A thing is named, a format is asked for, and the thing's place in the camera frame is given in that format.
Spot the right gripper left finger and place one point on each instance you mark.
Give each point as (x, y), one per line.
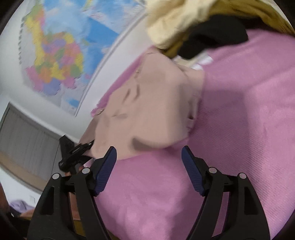
(53, 219)

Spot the beige pink garment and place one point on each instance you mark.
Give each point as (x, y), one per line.
(154, 109)

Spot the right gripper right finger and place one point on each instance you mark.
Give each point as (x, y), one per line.
(245, 217)

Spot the grey wardrobe door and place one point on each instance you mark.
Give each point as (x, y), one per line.
(29, 151)

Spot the mustard olive garment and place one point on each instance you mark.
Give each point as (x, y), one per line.
(252, 14)

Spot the colourful wall map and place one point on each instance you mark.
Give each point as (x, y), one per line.
(62, 43)

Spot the cream yellow garment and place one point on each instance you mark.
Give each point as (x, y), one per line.
(167, 21)

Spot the pink floral bed sheet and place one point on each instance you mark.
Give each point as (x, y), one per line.
(245, 123)

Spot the black garment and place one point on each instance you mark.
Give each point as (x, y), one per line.
(218, 31)

